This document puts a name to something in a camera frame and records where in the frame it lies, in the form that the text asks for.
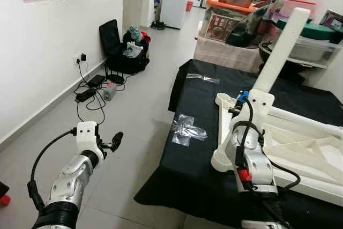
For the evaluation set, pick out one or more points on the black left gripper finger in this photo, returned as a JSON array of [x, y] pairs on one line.
[[116, 140]]

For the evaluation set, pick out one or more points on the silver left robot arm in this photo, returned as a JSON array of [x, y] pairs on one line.
[[69, 183]]

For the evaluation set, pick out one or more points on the grey box device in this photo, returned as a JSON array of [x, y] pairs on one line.
[[110, 92]]

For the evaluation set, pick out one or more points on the clear tape cross patch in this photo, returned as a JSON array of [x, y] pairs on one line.
[[187, 131]]

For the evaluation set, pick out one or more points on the black power adapter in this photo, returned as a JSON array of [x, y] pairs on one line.
[[96, 80], [86, 95]]

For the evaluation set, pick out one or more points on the black wok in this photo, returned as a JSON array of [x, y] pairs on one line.
[[295, 71]]

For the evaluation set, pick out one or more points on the black plastic bag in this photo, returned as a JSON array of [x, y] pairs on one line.
[[244, 36]]

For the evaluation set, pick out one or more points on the black tablecloth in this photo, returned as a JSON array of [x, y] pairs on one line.
[[187, 175]]

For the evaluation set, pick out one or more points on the white plastic wrapper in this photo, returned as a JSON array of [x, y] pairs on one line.
[[133, 51]]

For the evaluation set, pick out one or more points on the red cloth item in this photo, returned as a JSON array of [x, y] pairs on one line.
[[144, 37]]

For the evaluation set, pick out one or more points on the small red bin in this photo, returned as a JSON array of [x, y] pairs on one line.
[[188, 6]]

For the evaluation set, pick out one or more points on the red floor object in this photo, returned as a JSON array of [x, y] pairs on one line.
[[4, 200]]

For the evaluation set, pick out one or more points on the small black floor item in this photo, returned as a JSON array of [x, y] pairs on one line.
[[158, 25]]

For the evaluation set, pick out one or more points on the white cabinet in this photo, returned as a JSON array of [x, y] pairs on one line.
[[174, 8]]

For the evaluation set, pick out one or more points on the dark printed carton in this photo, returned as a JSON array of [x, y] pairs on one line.
[[332, 21]]

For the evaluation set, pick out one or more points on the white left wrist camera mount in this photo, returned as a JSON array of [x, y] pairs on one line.
[[87, 132]]

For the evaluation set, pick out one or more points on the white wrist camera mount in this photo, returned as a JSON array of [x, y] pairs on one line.
[[260, 103], [87, 132]]

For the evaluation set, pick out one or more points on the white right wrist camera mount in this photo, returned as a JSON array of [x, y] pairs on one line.
[[260, 103]]

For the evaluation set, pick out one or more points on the black wall plug charger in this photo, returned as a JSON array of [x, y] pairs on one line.
[[83, 57]]

